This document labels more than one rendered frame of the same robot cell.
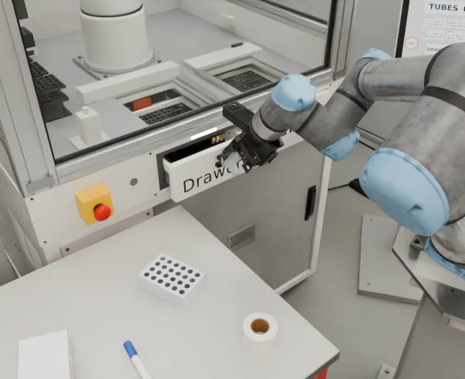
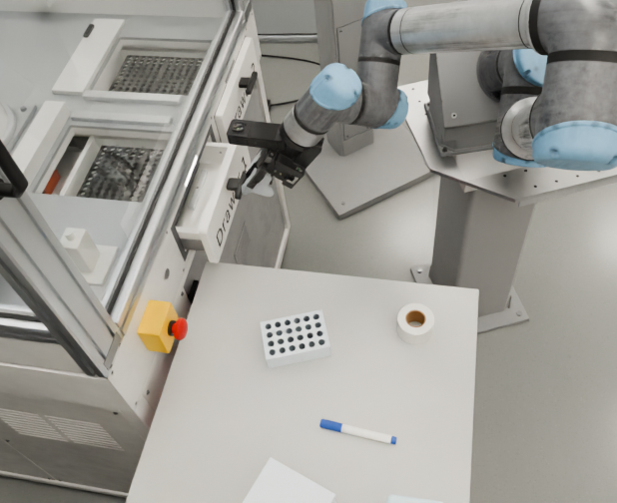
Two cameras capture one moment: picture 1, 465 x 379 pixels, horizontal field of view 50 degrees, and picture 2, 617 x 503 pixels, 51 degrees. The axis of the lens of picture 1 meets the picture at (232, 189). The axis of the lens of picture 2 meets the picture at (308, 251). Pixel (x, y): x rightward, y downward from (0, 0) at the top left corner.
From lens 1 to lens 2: 0.57 m
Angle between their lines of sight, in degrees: 29
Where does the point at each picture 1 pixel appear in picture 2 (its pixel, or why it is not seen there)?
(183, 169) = (212, 225)
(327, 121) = (378, 96)
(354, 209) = not seen: hidden behind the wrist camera
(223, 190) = not seen: hidden behind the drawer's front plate
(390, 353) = (407, 253)
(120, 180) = (159, 282)
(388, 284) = (359, 192)
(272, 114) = (322, 120)
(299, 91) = (346, 84)
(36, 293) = (179, 455)
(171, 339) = (349, 388)
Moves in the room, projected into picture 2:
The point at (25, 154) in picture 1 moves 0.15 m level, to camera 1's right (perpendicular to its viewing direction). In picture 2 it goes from (91, 333) to (171, 275)
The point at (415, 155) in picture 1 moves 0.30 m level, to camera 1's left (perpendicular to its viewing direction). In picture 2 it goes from (599, 118) to (438, 255)
